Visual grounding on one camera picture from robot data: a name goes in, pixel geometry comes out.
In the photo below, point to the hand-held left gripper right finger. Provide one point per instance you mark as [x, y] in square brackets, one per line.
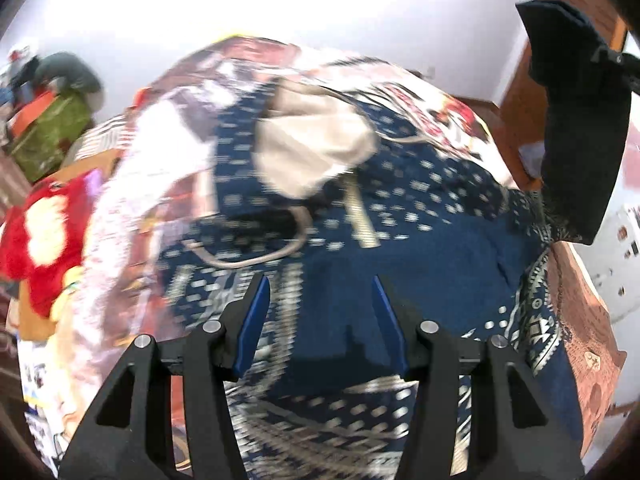
[387, 320]

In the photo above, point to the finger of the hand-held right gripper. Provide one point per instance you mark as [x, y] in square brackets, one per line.
[622, 67]

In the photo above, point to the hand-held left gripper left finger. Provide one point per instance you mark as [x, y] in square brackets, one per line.
[252, 320]

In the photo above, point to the navy patterned garment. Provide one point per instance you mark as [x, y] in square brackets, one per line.
[450, 260]

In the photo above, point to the printed blanket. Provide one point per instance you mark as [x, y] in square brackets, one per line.
[165, 160]

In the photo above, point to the beige cloth bag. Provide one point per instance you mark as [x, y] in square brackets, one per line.
[310, 145]

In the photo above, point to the yellow soft toy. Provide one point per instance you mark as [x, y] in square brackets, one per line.
[65, 295]

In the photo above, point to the brown patterned bed sheet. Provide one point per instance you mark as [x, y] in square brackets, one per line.
[590, 350]

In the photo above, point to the white panel with stickers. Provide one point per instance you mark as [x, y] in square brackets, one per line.
[620, 280]

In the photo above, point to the red plush toy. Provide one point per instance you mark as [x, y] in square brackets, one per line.
[75, 200]

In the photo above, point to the black white striped cloth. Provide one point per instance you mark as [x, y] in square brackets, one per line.
[100, 135]

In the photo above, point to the green box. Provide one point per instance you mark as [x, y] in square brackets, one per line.
[50, 135]

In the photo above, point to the orange cloth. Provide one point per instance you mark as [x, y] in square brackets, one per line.
[32, 112]

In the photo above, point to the dark grey-green bag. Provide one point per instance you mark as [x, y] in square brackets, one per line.
[70, 72]

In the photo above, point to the pile of assorted clutter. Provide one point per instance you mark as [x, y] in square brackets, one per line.
[17, 67]

